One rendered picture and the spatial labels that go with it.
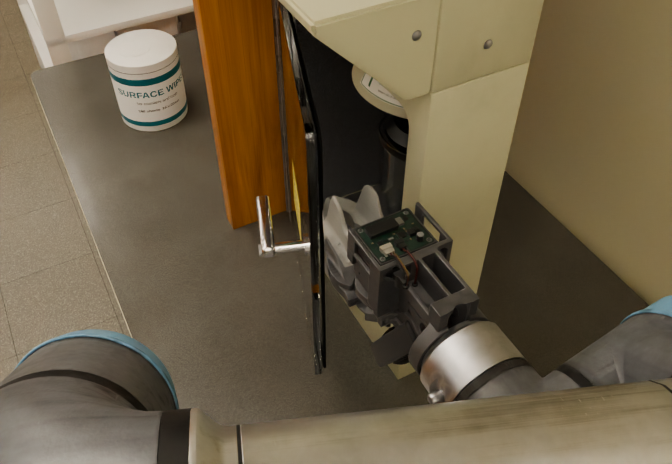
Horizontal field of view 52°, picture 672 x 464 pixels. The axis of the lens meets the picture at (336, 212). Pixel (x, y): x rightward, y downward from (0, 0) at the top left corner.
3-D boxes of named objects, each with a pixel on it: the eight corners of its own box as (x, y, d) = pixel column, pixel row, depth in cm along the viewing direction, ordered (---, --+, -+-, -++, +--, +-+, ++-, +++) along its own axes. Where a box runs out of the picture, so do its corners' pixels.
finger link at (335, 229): (329, 163, 66) (379, 224, 60) (330, 207, 70) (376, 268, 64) (300, 173, 65) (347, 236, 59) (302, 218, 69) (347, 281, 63)
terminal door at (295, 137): (294, 214, 110) (280, -25, 81) (321, 380, 88) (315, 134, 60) (289, 214, 110) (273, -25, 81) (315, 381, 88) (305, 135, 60)
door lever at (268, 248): (298, 202, 83) (297, 186, 81) (308, 261, 77) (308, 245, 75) (254, 207, 83) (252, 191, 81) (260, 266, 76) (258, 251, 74)
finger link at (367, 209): (357, 153, 67) (409, 212, 61) (356, 197, 71) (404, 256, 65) (329, 163, 66) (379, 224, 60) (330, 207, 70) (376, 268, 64)
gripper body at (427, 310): (417, 195, 60) (503, 291, 53) (410, 260, 66) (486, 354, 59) (340, 225, 58) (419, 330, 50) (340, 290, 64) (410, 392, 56)
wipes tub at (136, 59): (176, 86, 143) (163, 21, 133) (197, 120, 135) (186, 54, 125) (114, 104, 139) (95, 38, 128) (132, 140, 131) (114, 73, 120)
